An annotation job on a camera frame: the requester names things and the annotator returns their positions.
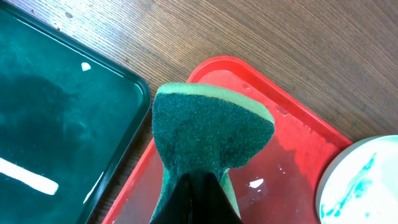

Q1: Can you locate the dark green water tray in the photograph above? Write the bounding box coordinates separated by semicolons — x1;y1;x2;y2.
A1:
1;1;151;223

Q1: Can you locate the white plate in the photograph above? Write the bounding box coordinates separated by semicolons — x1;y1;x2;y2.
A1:
315;135;397;224

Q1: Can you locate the green scrubbing sponge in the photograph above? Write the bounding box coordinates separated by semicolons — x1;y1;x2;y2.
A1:
151;83;275;223

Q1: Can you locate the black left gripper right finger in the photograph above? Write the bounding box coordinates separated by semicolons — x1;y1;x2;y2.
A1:
196;172;242;224

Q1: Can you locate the red plastic tray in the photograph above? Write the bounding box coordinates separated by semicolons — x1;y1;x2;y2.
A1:
104;56;350;223

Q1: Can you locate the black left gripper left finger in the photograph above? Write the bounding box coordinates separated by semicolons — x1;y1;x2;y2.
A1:
150;174;193;224

